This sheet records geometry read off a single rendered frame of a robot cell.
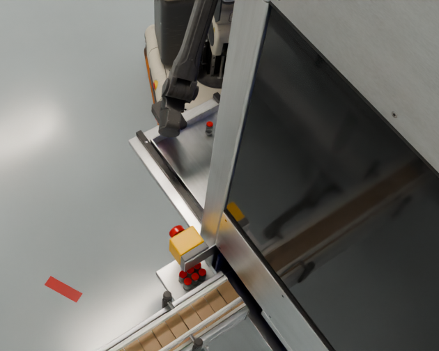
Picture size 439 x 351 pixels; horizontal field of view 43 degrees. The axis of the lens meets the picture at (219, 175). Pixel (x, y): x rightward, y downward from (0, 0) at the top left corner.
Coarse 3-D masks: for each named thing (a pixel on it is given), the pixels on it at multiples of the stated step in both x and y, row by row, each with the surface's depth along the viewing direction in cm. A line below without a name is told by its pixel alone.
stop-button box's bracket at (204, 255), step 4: (208, 248) 136; (212, 248) 137; (204, 252) 136; (208, 252) 138; (212, 252) 140; (196, 256) 134; (200, 256) 136; (204, 256) 138; (208, 256) 141; (188, 260) 134; (192, 260) 135; (196, 260) 137; (200, 260) 139; (188, 264) 135; (192, 264) 137; (196, 264) 139; (184, 268) 136; (188, 268) 138
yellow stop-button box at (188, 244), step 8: (184, 232) 137; (192, 232) 137; (176, 240) 135; (184, 240) 136; (192, 240) 136; (200, 240) 136; (176, 248) 134; (184, 248) 135; (192, 248) 135; (200, 248) 135; (176, 256) 137; (184, 256) 133; (192, 256) 134; (184, 264) 135
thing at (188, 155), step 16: (208, 112) 172; (192, 128) 171; (160, 144) 167; (176, 144) 167; (192, 144) 168; (208, 144) 168; (176, 160) 164; (192, 160) 165; (208, 160) 165; (176, 176) 160; (192, 176) 162; (192, 192) 156
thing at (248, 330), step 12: (228, 264) 150; (228, 276) 148; (240, 288) 147; (252, 300) 145; (252, 312) 144; (240, 324) 154; (252, 324) 143; (264, 324) 142; (228, 336) 173; (240, 336) 160; (252, 336) 150; (264, 336) 141; (276, 336) 141; (204, 348) 213; (216, 348) 196; (228, 348) 181; (240, 348) 167; (252, 348) 155; (264, 348) 145; (276, 348) 140
